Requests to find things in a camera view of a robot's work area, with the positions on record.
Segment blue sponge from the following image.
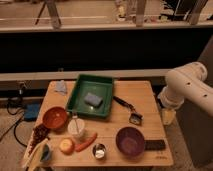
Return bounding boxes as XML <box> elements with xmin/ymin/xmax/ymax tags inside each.
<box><xmin>84</xmin><ymin>93</ymin><xmax>103</xmax><ymax>107</ymax></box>

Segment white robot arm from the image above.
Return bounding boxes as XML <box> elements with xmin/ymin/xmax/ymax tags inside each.
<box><xmin>157</xmin><ymin>62</ymin><xmax>213</xmax><ymax>125</ymax></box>

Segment green plastic tray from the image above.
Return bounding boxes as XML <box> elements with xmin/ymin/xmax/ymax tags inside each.
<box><xmin>66</xmin><ymin>74</ymin><xmax>114</xmax><ymax>119</ymax></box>

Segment black rectangular block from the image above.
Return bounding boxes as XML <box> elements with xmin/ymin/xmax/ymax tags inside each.
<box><xmin>145</xmin><ymin>140</ymin><xmax>166</xmax><ymax>150</ymax></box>

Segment wooden table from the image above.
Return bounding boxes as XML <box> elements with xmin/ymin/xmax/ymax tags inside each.
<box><xmin>42</xmin><ymin>81</ymin><xmax>173</xmax><ymax>167</ymax></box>

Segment purple bowl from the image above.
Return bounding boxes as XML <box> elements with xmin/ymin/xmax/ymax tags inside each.
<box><xmin>116</xmin><ymin>127</ymin><xmax>145</xmax><ymax>157</ymax></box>

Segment small metal cup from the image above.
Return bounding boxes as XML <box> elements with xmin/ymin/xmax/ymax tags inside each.
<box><xmin>92</xmin><ymin>143</ymin><xmax>106</xmax><ymax>159</ymax></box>

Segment orange carrot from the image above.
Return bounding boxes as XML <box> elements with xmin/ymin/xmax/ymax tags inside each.
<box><xmin>75</xmin><ymin>133</ymin><xmax>98</xmax><ymax>152</ymax></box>

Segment yellow apple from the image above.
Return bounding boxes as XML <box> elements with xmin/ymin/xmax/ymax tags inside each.
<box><xmin>59</xmin><ymin>138</ymin><xmax>74</xmax><ymax>155</ymax></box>

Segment orange bowl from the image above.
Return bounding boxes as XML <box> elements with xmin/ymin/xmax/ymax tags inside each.
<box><xmin>42</xmin><ymin>107</ymin><xmax>68</xmax><ymax>130</ymax></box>

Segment light blue crumpled cloth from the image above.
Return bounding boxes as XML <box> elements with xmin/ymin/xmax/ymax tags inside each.
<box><xmin>55</xmin><ymin>80</ymin><xmax>67</xmax><ymax>95</ymax></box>

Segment small blue bowl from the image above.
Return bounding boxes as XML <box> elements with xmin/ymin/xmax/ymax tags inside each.
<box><xmin>40</xmin><ymin>144</ymin><xmax>51</xmax><ymax>162</ymax></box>

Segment red grape bunch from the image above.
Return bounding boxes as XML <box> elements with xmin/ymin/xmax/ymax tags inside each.
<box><xmin>29</xmin><ymin>124</ymin><xmax>50</xmax><ymax>153</ymax></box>

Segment blue box on floor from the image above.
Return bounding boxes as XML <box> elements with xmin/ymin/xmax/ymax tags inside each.
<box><xmin>24</xmin><ymin>103</ymin><xmax>40</xmax><ymax>121</ymax></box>

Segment yellow banana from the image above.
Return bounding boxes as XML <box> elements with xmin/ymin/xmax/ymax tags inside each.
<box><xmin>21</xmin><ymin>138</ymin><xmax>48</xmax><ymax>171</ymax></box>

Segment black handled brush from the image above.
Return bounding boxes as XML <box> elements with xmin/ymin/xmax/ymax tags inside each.
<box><xmin>113</xmin><ymin>96</ymin><xmax>143</xmax><ymax>126</ymax></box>

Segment black cables on floor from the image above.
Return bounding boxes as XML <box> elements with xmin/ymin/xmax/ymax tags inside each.
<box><xmin>0</xmin><ymin>96</ymin><xmax>28</xmax><ymax>148</ymax></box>

